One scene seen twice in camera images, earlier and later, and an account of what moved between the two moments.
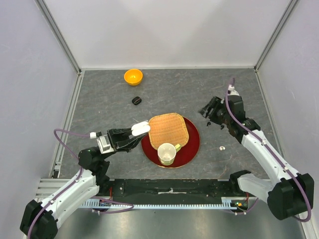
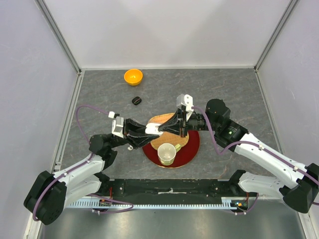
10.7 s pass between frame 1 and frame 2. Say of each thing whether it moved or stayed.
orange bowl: stayed
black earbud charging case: stayed
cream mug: stayed
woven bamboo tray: stayed
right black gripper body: moved
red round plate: stayed
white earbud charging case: moved
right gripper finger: moved
